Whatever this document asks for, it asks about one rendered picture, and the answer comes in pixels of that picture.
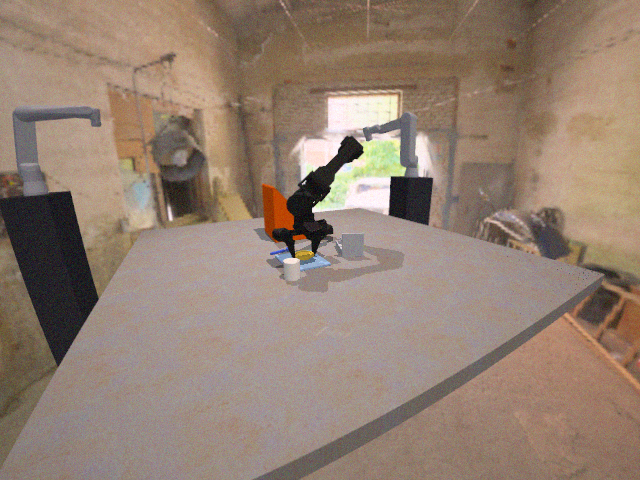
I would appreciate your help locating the yellow round plate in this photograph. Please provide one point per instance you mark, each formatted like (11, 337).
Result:
(304, 255)

